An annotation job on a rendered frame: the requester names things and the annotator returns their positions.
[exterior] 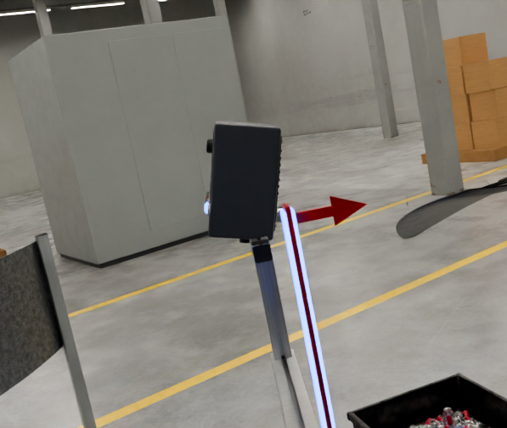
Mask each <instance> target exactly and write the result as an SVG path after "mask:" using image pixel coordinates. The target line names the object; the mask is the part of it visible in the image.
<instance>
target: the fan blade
mask: <svg viewBox="0 0 507 428"><path fill-rule="evenodd" d="M505 191H507V177H505V178H503V179H500V180H499V181H498V182H496V183H493V184H490V185H488V186H484V187H482V188H477V189H467V190H464V191H461V192H458V193H456V194H451V195H448V196H445V197H442V198H440V199H437V200H433V201H431V202H429V203H427V204H424V205H422V206H420V207H418V208H416V209H414V210H412V211H411V212H409V213H408V214H406V215H405V216H404V217H402V218H401V219H400V220H399V221H398V223H397V226H396V230H397V234H398V235H399V236H400V237H401V238H403V239H407V238H413V237H415V236H417V235H418V234H421V233H422V232H424V231H425V230H427V229H428V228H430V227H432V226H434V225H435V224H437V223H439V222H440V221H442V220H444V219H445V218H447V217H450V216H452V215H453V214H454V213H456V212H458V211H461V210H462V209H464V208H466V207H467V206H470V205H472V204H474V203H476V202H477V201H479V200H482V199H484V198H486V197H488V196H489V195H491V194H497V193H501V192H505Z"/></svg>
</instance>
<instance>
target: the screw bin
mask: <svg viewBox="0 0 507 428"><path fill-rule="evenodd" d="M446 407H449V408H451V409H452V410H455V409H457V408H462V409H463V410H464V411H465V410H468V411H469V414H471V415H473V416H475V417H476V418H478V419H479V420H481V421H482V422H484V423H485V424H487V425H489V426H491V427H492V428H507V398H505V397H502V396H500V395H499V394H498V393H496V392H494V391H491V390H490V389H488V388H486V387H485V386H482V385H480V384H479V383H477V382H475V381H473V380H471V379H469V378H468V377H466V376H464V375H462V374H461V373H457V374H454V375H451V376H449V377H446V378H444V379H441V380H437V381H434V382H431V383H430V384H427V385H424V386H420V387H418V388H415V389H413V390H410V391H406V392H404V393H401V394H398V395H396V396H393V397H389V398H387V399H384V400H381V401H379V402H377V403H372V404H370V405H367V406H365V407H362V408H358V409H355V410H353V411H351V412H347V413H346V416H347V419H348V420H350V421H351V422H352V423H353V428H408V427H410V426H411V425H417V424H419V423H421V422H423V421H426V420H428V419H429V418H435V417H437V416H438V415H439V414H440V415H442V413H443V409H444V408H446Z"/></svg>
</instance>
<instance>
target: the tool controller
mask: <svg viewBox="0 0 507 428"><path fill-rule="evenodd" d="M282 143H283V139H282V136H281V129H280V128H279V127H275V126H272V125H268V124H260V123H247V122H234V121H216V122H215V125H214V130H213V139H208V140H207V144H206V152H207V153H210V154H211V183H210V186H211V187H210V212H209V223H208V224H209V227H208V234H209V236H210V237H212V238H228V239H239V242H240V243H250V239H259V240H261V237H265V236H267V237H268V240H272V239H273V233H274V231H275V227H277V223H276V222H282V219H281V215H280V209H283V206H277V202H278V194H279V191H278V190H279V180H280V178H279V174H280V170H279V168H280V167H281V164H280V160H281V152H282V149H281V144H282Z"/></svg>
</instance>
